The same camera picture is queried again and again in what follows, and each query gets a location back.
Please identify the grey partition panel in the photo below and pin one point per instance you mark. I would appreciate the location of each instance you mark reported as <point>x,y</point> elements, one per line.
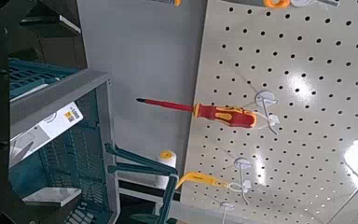
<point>143,46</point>

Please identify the red yellow screwdriver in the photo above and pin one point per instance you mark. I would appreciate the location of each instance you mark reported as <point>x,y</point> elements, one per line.
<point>230,116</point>

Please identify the beige perforated pegboard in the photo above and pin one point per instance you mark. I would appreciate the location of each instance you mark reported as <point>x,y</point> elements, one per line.
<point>307,46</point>

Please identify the white carded tool package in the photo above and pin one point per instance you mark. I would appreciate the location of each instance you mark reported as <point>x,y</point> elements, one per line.
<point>59,121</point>

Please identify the white pegboard hook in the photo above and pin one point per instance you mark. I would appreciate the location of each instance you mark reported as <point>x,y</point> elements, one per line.
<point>265,98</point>
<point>241,162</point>
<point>227,205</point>

